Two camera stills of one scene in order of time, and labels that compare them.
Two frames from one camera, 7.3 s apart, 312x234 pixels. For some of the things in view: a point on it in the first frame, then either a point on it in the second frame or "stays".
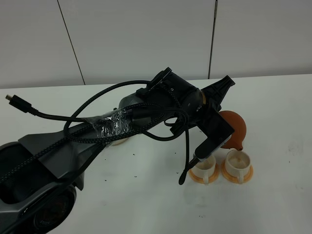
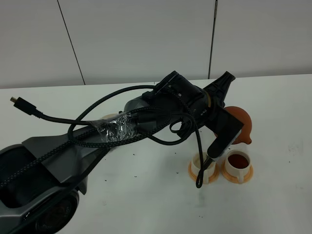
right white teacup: [238, 164] stays
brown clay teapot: [239, 126] → [244, 135]
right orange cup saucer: [234, 179] stays
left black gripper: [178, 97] stays
